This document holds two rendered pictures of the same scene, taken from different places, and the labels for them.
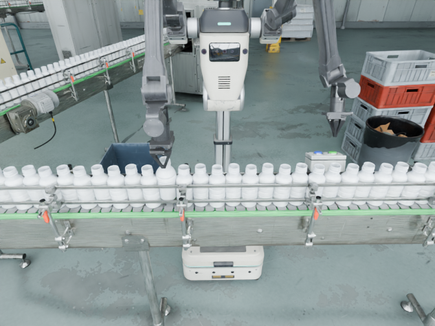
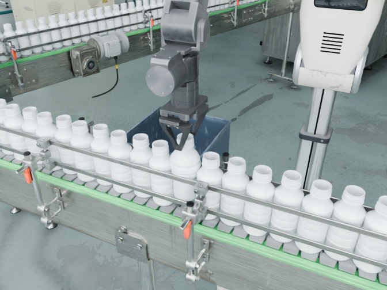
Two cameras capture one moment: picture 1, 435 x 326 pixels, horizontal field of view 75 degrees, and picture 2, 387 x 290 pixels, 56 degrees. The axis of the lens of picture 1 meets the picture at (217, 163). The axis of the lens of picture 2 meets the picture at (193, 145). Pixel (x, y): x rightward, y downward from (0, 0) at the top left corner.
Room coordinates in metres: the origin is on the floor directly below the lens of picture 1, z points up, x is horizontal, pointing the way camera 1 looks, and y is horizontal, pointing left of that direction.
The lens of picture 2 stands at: (0.20, -0.14, 1.60)
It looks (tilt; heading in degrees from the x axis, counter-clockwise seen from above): 32 degrees down; 26
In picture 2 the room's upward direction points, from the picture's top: straight up
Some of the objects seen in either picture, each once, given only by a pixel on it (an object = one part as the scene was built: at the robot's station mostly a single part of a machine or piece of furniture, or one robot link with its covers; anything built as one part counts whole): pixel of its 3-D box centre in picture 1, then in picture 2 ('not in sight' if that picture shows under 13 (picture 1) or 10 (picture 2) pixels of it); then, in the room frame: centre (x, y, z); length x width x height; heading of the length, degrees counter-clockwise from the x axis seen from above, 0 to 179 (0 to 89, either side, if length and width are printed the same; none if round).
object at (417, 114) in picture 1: (388, 110); not in sight; (2.79, -1.80, 0.55); 0.61 x 0.41 x 0.22; 98
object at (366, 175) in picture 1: (362, 183); not in sight; (0.83, -0.53, 1.08); 0.06 x 0.06 x 0.17
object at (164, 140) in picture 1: (161, 132); (184, 94); (0.81, 0.18, 1.30); 0.10 x 0.07 x 0.07; 1
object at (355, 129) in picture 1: (382, 129); not in sight; (2.79, -1.80, 0.33); 0.61 x 0.41 x 0.22; 97
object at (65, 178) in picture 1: (68, 186); (68, 144); (0.81, 0.54, 1.08); 0.06 x 0.06 x 0.17
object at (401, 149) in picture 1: (382, 156); not in sight; (2.25, -1.54, 0.32); 0.45 x 0.45 x 0.64
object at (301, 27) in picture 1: (290, 22); not in sight; (10.46, -2.43, 0.50); 1.24 x 1.03 x 1.00; 94
